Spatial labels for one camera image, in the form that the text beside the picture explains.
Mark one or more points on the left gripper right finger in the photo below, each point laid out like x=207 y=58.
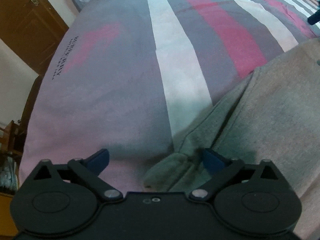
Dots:
x=222 y=172

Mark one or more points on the brown wooden door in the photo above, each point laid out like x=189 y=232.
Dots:
x=33 y=30

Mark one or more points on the striped pink grey bedsheet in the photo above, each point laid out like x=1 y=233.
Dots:
x=132 y=76

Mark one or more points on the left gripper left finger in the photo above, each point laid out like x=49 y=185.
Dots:
x=85 y=172

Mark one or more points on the wooden bedside shelf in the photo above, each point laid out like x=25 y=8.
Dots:
x=12 y=145

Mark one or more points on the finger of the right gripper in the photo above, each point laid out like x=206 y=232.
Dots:
x=314 y=18

